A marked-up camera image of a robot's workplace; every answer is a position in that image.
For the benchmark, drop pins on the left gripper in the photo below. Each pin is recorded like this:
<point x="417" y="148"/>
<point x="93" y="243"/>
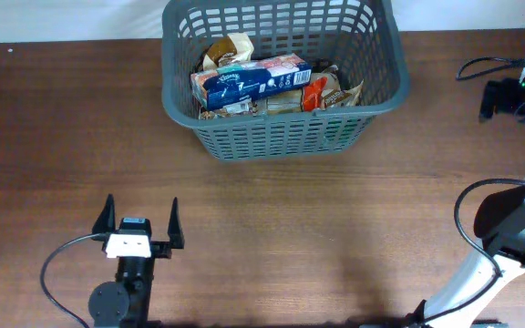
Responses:
<point x="164" y="249"/>

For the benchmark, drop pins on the long pasta package red ends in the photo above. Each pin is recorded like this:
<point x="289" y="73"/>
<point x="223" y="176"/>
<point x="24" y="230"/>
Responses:
<point x="305" y="99"/>

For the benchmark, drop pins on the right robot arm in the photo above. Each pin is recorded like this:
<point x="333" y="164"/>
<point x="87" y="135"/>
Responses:
<point x="498" y="242"/>

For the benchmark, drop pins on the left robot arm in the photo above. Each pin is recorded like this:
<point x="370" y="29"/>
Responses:
<point x="124" y="301"/>

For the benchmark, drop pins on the snack bag beige brown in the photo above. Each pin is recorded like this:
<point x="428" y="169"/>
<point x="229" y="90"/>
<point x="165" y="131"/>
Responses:
<point x="332" y="93"/>
<point x="231" y="49"/>

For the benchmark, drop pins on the grey plastic shopping basket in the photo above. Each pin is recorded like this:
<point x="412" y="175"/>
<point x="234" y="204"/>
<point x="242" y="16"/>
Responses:
<point x="360" y="37"/>

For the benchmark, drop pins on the tissue pack multipack box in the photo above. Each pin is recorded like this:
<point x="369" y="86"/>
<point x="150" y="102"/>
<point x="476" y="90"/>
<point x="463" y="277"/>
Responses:
<point x="252" y="80"/>

